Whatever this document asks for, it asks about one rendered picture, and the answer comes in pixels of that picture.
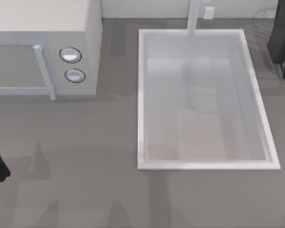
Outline white sink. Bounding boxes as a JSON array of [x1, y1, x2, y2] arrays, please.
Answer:
[[137, 28, 281, 171]]

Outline small microwave knob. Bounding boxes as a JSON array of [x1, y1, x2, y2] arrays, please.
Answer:
[[64, 68, 86, 84]]

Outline large microwave knob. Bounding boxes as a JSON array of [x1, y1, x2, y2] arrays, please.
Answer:
[[58, 47, 83, 64]]

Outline tall white tap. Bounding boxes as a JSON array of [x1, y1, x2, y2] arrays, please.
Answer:
[[186, 0, 211, 36]]

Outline pale microwave oven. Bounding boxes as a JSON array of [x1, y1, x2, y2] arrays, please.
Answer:
[[0, 0, 103, 100]]

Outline microwave door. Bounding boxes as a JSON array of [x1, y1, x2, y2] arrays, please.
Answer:
[[0, 38, 53, 95]]

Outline black chair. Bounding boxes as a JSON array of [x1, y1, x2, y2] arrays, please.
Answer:
[[267, 0, 285, 84]]

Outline microwave door handle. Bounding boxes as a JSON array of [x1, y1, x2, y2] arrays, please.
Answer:
[[33, 44, 57, 100]]

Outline white wall socket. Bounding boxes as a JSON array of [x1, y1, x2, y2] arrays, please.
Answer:
[[204, 6, 215, 19]]

